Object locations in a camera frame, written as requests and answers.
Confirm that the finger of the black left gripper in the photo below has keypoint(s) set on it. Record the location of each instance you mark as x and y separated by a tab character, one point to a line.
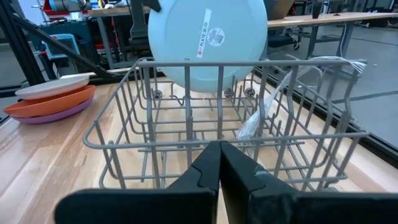
154	4

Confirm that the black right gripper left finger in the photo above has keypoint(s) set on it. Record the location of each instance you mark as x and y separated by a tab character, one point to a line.
155	208

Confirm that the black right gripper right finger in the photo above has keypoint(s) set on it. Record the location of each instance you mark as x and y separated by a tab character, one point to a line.
280	208

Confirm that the large pale blue plate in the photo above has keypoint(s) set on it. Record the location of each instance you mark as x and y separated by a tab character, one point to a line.
186	37

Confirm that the small cream plate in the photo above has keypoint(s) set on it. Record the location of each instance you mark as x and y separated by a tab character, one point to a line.
53	87

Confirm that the purple plate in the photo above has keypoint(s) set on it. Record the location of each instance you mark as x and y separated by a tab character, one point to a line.
56	117

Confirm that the orange plate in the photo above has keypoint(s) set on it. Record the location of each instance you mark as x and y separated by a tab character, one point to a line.
46	105

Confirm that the wooden workbench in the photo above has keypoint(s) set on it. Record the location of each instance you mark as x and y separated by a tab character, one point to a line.
109	12

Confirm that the dark blue equipment cabinet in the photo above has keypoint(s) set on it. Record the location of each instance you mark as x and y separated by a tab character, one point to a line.
77	34

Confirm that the light blue device box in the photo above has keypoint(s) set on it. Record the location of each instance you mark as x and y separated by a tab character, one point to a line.
63	42

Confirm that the brown cardboard box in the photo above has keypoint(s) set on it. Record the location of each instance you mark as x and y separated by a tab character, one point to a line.
281	9

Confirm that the black office chair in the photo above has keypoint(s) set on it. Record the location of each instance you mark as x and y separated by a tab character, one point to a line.
280	40

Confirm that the black cup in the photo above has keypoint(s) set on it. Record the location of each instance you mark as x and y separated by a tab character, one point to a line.
317	9

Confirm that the long wooden table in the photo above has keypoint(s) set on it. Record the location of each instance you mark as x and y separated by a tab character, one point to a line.
326	18

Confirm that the black table edge rail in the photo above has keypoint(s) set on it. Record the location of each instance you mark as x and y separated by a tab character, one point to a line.
384	152

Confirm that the black aluminium rig frame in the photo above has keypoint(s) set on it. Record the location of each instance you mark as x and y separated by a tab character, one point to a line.
18	46

